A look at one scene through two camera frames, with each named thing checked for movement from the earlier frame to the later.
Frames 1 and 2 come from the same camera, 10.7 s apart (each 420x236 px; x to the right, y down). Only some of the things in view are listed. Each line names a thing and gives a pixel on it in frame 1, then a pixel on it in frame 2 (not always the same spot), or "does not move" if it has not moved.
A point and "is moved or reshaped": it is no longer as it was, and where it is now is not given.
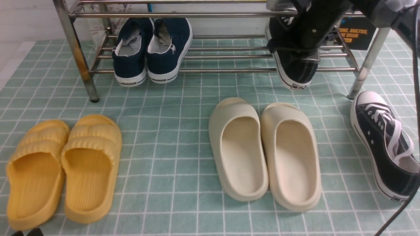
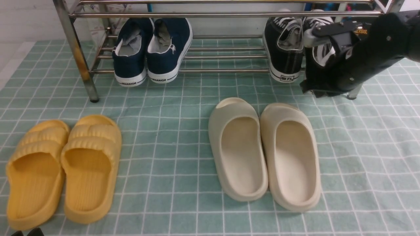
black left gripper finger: (36, 231) does not move
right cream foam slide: (290, 156) does not move
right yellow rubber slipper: (91, 158) does not move
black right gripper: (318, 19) → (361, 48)
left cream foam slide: (236, 132) does not move
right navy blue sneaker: (167, 49) does not move
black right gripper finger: (18, 233) does not move
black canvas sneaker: (388, 148) → (317, 80)
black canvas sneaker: (297, 68) is moved or reshaped
